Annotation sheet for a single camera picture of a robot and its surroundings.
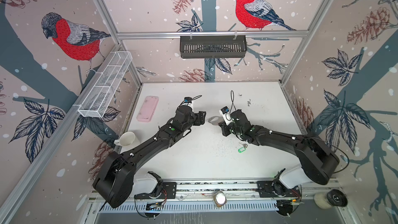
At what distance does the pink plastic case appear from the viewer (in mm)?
1009

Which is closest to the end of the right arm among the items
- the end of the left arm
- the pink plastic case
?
the end of the left arm

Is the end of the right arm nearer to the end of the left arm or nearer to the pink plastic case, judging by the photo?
the end of the left arm
